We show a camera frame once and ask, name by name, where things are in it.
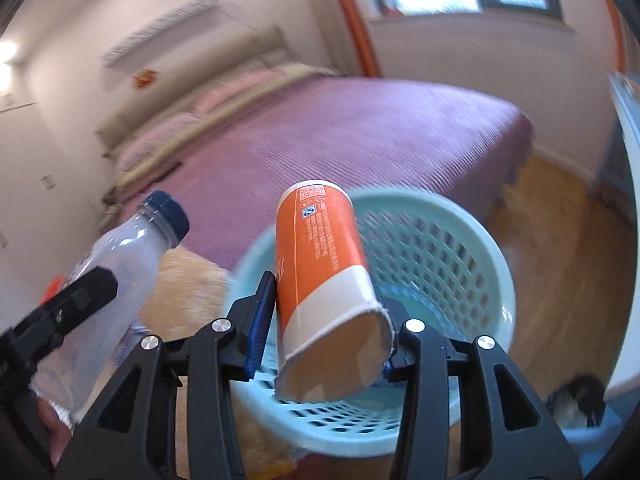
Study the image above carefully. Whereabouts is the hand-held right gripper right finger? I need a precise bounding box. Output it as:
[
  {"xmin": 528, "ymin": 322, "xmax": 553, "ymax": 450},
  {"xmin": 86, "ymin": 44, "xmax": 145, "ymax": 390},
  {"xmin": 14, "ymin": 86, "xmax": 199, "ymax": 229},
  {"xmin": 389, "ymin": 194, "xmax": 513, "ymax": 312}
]
[{"xmin": 380, "ymin": 297, "xmax": 583, "ymax": 480}]

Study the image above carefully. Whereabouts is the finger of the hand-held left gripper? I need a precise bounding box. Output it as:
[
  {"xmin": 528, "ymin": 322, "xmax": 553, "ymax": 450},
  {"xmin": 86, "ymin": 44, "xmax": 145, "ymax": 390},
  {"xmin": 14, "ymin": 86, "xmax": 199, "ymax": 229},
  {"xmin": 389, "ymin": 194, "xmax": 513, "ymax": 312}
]
[{"xmin": 0, "ymin": 267, "xmax": 119, "ymax": 376}]

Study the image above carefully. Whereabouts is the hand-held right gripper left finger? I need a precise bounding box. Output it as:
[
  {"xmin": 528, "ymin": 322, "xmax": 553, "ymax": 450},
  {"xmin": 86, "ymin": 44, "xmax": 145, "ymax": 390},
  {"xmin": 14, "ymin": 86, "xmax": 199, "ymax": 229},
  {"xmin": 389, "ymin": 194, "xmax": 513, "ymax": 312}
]
[{"xmin": 52, "ymin": 270, "xmax": 278, "ymax": 480}]

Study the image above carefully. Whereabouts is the clear plastic bottle blue cap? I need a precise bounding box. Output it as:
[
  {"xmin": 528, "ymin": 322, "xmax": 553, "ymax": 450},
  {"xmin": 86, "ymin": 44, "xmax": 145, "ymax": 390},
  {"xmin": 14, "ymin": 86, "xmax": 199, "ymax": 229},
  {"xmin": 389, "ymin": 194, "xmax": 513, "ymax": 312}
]
[{"xmin": 30, "ymin": 191, "xmax": 190, "ymax": 427}]

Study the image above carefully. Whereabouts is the orange paper cup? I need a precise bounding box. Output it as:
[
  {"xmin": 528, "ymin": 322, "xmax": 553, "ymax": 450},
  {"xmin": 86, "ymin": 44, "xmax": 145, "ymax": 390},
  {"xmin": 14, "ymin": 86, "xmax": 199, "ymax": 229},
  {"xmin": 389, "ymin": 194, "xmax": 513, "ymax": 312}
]
[{"xmin": 274, "ymin": 180, "xmax": 397, "ymax": 404}]

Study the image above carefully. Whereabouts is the light blue plastic basket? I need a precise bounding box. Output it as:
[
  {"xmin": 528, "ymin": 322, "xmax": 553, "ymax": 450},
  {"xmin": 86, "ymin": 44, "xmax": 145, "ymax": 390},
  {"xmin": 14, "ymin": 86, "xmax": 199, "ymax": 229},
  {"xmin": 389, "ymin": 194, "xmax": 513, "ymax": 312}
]
[{"xmin": 220, "ymin": 187, "xmax": 517, "ymax": 457}]

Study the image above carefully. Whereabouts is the person's left hand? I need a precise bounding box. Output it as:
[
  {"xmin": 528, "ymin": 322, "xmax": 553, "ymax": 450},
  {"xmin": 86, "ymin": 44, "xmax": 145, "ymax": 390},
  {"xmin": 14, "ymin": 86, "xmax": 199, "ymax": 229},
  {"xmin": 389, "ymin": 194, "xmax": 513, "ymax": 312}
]
[{"xmin": 36, "ymin": 399, "xmax": 77, "ymax": 467}]

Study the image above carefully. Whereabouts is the black and white furry animal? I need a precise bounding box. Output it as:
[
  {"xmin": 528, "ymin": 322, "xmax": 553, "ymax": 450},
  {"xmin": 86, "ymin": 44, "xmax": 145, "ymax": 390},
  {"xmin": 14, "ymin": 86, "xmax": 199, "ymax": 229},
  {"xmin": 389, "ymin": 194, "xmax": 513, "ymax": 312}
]
[{"xmin": 544, "ymin": 374, "xmax": 607, "ymax": 430}]

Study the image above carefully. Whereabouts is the pink pillow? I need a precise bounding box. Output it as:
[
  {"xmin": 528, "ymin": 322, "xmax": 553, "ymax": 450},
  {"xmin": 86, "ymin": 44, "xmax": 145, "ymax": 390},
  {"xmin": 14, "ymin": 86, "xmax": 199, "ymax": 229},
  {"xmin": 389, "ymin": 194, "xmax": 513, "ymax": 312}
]
[
  {"xmin": 119, "ymin": 111, "xmax": 202, "ymax": 172},
  {"xmin": 192, "ymin": 71, "xmax": 297, "ymax": 117}
]

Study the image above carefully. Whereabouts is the bed with purple cover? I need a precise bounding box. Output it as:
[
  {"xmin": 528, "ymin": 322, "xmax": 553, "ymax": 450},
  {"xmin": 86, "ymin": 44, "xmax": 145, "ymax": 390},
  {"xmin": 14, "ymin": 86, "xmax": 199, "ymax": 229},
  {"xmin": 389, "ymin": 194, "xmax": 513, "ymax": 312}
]
[{"xmin": 112, "ymin": 67, "xmax": 537, "ymax": 272}]

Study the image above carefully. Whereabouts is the beige bed headboard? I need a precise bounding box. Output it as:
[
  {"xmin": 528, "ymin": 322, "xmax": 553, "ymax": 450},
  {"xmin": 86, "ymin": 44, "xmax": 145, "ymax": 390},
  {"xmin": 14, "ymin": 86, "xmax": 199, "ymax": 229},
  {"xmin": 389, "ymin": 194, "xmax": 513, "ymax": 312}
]
[{"xmin": 95, "ymin": 25, "xmax": 286, "ymax": 153}]

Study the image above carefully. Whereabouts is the white furniture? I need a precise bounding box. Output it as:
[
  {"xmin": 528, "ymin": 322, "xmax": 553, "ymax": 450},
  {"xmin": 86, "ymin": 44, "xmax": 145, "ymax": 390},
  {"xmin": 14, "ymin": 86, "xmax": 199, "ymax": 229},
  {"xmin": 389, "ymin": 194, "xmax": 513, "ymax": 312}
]
[{"xmin": 594, "ymin": 72, "xmax": 640, "ymax": 403}]

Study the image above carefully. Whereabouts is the ceiling light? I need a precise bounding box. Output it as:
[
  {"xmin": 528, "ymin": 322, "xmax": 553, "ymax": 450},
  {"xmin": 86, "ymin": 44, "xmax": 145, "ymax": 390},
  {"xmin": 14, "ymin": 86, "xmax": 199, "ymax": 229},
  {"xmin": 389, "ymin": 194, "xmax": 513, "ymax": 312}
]
[{"xmin": 0, "ymin": 39, "xmax": 22, "ymax": 67}]

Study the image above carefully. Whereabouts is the orange curtain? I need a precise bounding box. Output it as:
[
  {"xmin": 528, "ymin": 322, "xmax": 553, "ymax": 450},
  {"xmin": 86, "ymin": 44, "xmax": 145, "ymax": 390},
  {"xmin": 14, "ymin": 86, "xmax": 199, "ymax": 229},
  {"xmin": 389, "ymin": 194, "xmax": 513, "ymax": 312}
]
[
  {"xmin": 606, "ymin": 0, "xmax": 629, "ymax": 77},
  {"xmin": 321, "ymin": 0, "xmax": 382, "ymax": 79}
]

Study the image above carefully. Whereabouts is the white wall air conditioner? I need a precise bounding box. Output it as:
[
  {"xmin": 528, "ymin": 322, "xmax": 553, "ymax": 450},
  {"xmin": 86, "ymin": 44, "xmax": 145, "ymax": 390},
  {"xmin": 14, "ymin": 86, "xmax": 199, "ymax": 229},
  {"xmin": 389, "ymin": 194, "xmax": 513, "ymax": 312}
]
[{"xmin": 101, "ymin": 0, "xmax": 224, "ymax": 69}]

